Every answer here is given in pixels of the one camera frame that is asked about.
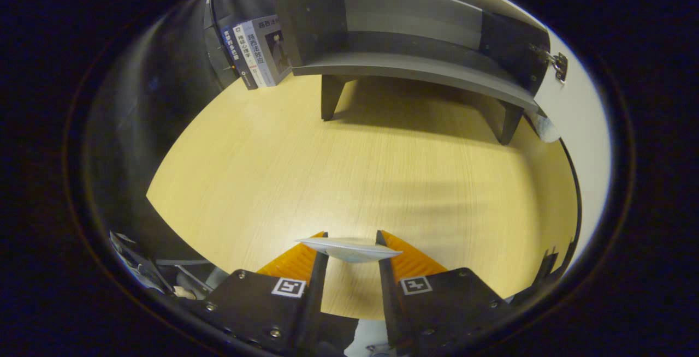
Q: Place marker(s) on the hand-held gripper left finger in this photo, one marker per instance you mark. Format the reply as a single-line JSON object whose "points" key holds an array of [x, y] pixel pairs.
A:
{"points": [[314, 302]]}

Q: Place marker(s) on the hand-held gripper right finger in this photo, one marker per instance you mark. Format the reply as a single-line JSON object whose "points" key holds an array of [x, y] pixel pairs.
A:
{"points": [[389, 302]]}

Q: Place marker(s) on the dark metal stand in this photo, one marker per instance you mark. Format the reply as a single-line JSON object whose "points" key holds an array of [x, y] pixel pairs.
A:
{"points": [[139, 264]]}

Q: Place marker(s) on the small pale plastic bag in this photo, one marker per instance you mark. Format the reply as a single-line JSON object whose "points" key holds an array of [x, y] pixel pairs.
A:
{"points": [[546, 128]]}

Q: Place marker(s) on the dark grey cabinet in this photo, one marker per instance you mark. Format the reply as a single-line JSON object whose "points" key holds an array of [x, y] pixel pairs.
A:
{"points": [[415, 67]]}

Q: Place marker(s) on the black backdrop cloth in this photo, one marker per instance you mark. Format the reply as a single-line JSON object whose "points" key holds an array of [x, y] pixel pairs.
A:
{"points": [[164, 100]]}

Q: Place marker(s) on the white spine book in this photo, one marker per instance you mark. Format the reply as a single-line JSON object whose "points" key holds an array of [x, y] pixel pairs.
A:
{"points": [[248, 54]]}

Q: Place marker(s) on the grey cover book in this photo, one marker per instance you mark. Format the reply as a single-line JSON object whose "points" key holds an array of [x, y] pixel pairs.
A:
{"points": [[272, 46]]}

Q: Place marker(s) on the dark blue book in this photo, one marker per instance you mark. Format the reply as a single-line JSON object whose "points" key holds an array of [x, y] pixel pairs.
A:
{"points": [[232, 54]]}

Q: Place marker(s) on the metal door hinge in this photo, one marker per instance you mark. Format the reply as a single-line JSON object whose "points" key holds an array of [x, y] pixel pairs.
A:
{"points": [[558, 63]]}

